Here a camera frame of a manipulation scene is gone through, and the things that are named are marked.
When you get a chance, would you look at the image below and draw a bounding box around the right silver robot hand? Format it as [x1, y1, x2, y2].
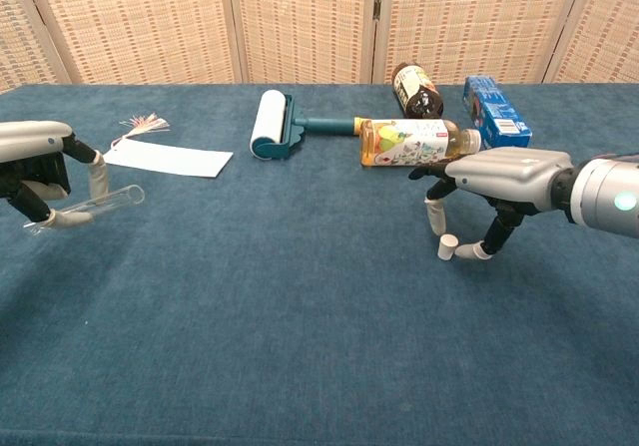
[408, 147, 580, 262]

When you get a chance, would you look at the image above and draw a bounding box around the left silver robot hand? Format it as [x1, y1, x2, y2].
[0, 120, 111, 231]

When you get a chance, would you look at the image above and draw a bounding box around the small white cap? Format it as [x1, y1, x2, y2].
[437, 233, 459, 261]

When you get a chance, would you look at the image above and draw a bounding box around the transparent glass test tube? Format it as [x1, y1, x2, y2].
[22, 184, 146, 237]

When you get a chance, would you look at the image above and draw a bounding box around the blue cardboard box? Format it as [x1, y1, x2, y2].
[461, 74, 534, 149]

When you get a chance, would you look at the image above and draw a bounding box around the yellow tea bottle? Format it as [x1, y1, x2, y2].
[358, 118, 483, 170]

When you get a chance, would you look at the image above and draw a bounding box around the dark liquid bottle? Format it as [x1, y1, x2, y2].
[390, 63, 444, 120]

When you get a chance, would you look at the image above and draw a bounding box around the pale bookmark with tassel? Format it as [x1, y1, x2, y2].
[102, 111, 235, 180]

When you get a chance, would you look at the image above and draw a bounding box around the woven bamboo folding screen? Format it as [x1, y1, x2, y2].
[0, 0, 639, 93]

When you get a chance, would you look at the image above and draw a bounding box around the teal lint roller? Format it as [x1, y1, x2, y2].
[249, 90, 368, 162]

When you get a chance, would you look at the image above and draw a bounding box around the teal tablecloth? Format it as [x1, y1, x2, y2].
[0, 83, 639, 446]

